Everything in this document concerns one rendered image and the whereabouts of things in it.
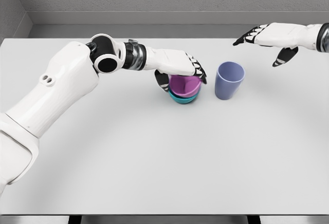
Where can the blue-grey cup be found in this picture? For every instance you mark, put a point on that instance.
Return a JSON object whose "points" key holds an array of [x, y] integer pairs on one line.
{"points": [[228, 81]]}

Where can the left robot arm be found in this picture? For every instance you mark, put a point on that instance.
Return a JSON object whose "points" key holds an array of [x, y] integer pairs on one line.
{"points": [[64, 85]]}

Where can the purple bowl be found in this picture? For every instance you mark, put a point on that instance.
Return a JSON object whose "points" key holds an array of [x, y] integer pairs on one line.
{"points": [[183, 85]]}

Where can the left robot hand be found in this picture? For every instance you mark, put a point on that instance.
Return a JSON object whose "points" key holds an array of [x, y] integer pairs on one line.
{"points": [[177, 63]]}

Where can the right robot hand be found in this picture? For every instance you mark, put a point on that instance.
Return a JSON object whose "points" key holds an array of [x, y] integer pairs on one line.
{"points": [[277, 35]]}

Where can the teal bowl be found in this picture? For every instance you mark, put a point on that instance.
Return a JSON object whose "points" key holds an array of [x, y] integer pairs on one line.
{"points": [[183, 100]]}

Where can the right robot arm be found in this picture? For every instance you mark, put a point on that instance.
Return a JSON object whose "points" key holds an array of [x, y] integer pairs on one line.
{"points": [[318, 37]]}

